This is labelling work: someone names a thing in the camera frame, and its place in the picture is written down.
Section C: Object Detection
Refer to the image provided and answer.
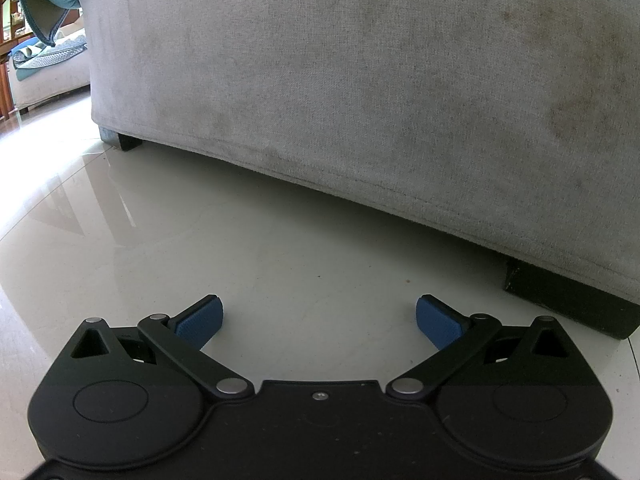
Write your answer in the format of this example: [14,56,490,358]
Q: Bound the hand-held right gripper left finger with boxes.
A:
[69,294,256,403]

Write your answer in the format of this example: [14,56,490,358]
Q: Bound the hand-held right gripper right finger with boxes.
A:
[386,294,572,403]

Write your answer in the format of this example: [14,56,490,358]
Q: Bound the grey upholstered sofa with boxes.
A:
[80,0,640,340]

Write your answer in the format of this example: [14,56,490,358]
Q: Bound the white fabric sofa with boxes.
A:
[9,22,93,112]

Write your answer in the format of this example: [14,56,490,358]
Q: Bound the blue patterned cloth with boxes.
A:
[11,40,90,72]

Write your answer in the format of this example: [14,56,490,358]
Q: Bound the brown wooden cabinet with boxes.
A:
[0,0,18,122]

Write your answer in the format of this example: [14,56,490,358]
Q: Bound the teal trimmed cloth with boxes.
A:
[11,0,72,47]

